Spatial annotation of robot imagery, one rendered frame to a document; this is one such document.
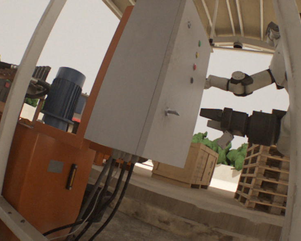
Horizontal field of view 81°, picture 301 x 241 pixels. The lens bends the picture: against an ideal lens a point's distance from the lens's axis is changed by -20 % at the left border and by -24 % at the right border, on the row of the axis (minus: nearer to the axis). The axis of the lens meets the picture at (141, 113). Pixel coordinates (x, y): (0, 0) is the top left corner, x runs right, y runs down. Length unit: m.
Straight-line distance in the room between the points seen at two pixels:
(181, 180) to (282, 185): 1.76
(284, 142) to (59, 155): 0.93
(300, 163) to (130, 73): 0.54
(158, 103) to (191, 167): 3.12
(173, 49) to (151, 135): 0.27
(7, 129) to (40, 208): 0.41
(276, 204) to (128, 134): 2.47
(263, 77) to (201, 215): 1.37
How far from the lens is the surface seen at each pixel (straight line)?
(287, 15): 0.58
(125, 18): 0.87
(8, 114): 1.00
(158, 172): 3.98
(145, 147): 0.59
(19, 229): 0.88
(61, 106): 1.33
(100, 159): 3.22
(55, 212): 1.20
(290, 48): 0.52
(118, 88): 0.69
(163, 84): 0.62
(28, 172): 0.98
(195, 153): 3.71
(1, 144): 1.02
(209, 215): 2.08
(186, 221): 2.09
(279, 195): 2.90
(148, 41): 0.73
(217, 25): 7.32
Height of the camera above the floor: 0.65
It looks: 11 degrees up
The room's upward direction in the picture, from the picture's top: 17 degrees clockwise
